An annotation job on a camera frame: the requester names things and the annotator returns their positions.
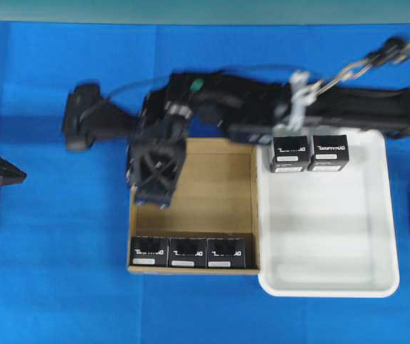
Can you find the blue table cloth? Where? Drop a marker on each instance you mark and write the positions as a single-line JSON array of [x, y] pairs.
[[63, 232]]

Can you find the open cardboard box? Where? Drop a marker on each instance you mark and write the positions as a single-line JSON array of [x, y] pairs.
[[216, 197]]

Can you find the white zip tie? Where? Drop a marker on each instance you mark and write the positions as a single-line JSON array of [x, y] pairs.
[[302, 96]]

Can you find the white plastic tray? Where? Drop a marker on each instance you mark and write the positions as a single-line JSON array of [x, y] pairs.
[[329, 234]]

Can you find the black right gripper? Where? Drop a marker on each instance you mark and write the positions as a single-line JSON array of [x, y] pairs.
[[243, 109]]

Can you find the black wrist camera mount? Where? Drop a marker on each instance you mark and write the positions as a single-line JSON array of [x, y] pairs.
[[90, 117]]

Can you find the black box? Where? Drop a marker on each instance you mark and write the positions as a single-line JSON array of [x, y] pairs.
[[149, 251], [187, 252], [142, 198], [329, 153], [230, 252], [289, 154]]

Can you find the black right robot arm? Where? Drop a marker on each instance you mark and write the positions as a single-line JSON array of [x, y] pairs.
[[387, 111]]

